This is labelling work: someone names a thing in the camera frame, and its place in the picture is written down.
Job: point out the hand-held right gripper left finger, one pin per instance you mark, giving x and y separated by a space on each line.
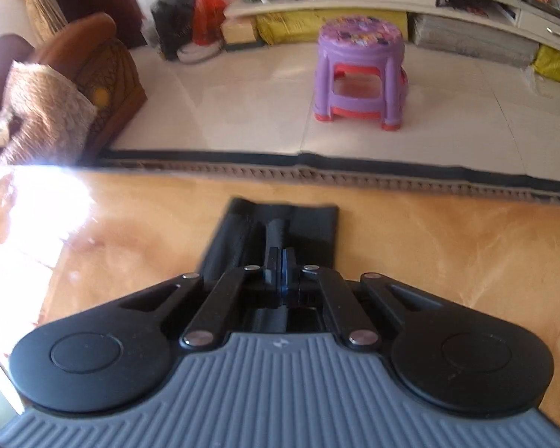
274 280

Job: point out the red plastic bag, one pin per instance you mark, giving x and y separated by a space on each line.
207 9

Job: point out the grey folded mat stack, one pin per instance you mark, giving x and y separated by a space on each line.
471 39

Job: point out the red plastic stool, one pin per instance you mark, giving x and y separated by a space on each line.
354 71

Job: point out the purple plastic stool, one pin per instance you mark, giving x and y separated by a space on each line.
361 42

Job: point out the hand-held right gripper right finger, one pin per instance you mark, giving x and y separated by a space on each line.
289 280

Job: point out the black pants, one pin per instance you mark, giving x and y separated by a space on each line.
317 231

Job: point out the small yellow sack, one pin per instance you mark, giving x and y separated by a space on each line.
557 65

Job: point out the brown leather armchair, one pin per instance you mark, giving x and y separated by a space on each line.
114 74

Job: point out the cream fluffy cushion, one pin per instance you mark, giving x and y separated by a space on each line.
42 107

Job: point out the beige cardboard box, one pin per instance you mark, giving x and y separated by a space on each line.
238 32

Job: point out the black plastic bag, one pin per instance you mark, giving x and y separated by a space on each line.
172 18

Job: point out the long yellow sack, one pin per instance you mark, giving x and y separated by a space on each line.
284 28

